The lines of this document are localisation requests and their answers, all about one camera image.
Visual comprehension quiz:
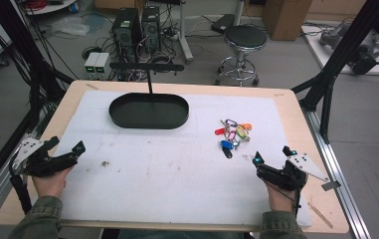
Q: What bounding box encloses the round white table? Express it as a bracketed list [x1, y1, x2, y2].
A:
[23, 0, 80, 17]

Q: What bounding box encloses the black frame strut with cables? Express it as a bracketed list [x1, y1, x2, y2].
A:
[0, 0, 76, 133]

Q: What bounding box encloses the aluminium rail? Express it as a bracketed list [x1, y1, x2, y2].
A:
[300, 107, 373, 239]
[0, 111, 51, 221]

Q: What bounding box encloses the thin wooden stick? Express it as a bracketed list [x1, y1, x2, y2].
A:
[307, 201, 334, 230]

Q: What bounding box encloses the person's right hand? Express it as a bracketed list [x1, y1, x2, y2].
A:
[265, 178, 308, 213]

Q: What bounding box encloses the flat black case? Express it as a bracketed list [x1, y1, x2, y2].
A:
[210, 13, 237, 35]

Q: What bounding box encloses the large black computer tower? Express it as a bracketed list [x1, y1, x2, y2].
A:
[111, 7, 142, 64]

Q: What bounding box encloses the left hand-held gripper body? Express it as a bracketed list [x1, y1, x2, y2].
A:
[11, 134, 80, 177]

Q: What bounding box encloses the black round stool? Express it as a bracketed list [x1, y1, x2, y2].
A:
[214, 25, 269, 88]

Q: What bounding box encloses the white power supply unit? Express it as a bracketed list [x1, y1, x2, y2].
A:
[84, 52, 100, 81]
[94, 52, 111, 81]

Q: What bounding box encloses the small black computer tower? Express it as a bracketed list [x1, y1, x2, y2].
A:
[140, 5, 162, 55]

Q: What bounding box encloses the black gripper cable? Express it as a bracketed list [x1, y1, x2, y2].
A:
[266, 178, 303, 219]

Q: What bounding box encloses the brown cardboard box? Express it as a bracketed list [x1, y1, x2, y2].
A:
[262, 0, 314, 42]

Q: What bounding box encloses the bunch of colourful key tags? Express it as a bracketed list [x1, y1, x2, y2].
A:
[214, 118, 254, 159]

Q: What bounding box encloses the clear plastic bag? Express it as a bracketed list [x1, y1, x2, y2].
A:
[50, 15, 91, 37]

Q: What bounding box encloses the white board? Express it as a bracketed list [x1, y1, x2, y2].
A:
[300, 24, 379, 78]

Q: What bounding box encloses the white table leg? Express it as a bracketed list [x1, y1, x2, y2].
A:
[177, 0, 195, 65]

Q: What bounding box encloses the grey robot device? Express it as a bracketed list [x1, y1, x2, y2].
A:
[318, 23, 379, 76]

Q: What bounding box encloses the white foam mat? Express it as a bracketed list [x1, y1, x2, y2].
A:
[58, 90, 313, 229]

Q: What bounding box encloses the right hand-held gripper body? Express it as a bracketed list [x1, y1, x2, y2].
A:
[256, 153, 331, 192]

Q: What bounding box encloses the black T-shaped stand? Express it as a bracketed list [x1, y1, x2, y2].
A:
[108, 62, 186, 96]

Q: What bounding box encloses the black oval tray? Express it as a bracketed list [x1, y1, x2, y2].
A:
[108, 92, 191, 130]

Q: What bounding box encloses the black gripper strap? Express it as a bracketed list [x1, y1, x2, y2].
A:
[8, 172, 33, 215]

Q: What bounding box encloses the person's left hand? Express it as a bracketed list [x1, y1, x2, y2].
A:
[32, 166, 75, 199]

